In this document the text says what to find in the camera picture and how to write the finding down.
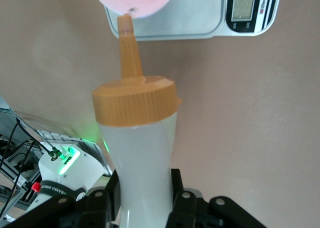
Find black right base cable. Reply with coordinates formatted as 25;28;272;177
0;117;67;214

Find brown table cover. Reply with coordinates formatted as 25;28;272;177
0;0;320;228

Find pink plastic cup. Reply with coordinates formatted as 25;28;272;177
89;0;177;17

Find silver digital kitchen scale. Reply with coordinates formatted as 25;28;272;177
104;0;283;41

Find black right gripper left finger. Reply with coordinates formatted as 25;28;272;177
0;170;122;228

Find sauce bottle with orange cap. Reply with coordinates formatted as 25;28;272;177
91;14;183;228

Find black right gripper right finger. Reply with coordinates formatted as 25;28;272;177
166;168;267;228

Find aluminium frame rail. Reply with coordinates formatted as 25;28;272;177
0;135;42;209

